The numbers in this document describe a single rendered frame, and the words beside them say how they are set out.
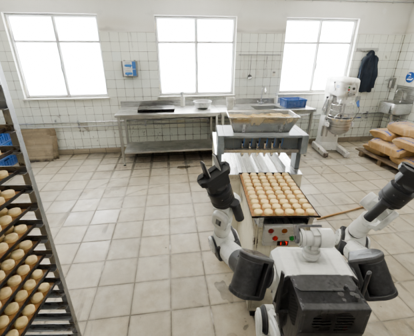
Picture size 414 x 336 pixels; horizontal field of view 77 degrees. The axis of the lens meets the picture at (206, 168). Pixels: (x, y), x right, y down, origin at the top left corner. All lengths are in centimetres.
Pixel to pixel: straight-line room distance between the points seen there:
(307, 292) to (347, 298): 11
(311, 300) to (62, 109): 504
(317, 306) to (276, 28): 489
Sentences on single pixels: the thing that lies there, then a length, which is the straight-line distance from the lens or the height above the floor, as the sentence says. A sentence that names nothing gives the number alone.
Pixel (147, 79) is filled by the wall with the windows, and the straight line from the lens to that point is 501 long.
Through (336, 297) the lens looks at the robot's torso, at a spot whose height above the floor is 111.
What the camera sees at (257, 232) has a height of 78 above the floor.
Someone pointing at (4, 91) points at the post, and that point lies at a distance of 128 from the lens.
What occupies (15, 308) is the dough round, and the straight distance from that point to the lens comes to 148.
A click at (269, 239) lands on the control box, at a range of 166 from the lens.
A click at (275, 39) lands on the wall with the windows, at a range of 535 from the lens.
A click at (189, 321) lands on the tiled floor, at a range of 218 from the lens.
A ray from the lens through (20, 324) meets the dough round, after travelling 153.
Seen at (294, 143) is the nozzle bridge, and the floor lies 108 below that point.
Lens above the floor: 177
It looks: 24 degrees down
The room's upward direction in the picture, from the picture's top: straight up
